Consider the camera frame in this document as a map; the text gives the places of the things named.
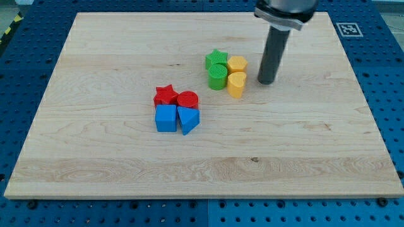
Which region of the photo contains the yellow hexagon block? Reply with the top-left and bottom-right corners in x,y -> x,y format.
227,56 -> 248,74

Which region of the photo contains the green cylinder block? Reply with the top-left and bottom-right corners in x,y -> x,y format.
208,64 -> 227,90

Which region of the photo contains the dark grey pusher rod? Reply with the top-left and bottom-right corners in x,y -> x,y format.
258,26 -> 290,85

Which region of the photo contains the blue cube block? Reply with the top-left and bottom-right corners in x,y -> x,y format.
155,105 -> 177,132

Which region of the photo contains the red cylinder block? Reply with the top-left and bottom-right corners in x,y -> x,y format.
177,91 -> 199,109

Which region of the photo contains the blue triangle block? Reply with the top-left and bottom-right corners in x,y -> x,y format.
177,107 -> 200,136

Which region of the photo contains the robot arm silver flange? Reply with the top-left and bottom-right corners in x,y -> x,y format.
254,0 -> 319,31

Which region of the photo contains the white fiducial marker tag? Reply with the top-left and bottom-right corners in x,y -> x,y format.
336,22 -> 363,37

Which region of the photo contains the green star block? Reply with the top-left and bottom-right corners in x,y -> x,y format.
205,49 -> 228,70

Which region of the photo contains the light wooden board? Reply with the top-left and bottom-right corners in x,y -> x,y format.
4,12 -> 403,200

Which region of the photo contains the red star block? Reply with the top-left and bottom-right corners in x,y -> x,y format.
153,84 -> 179,107

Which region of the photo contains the yellow heart block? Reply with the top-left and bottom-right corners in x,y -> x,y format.
227,72 -> 247,98

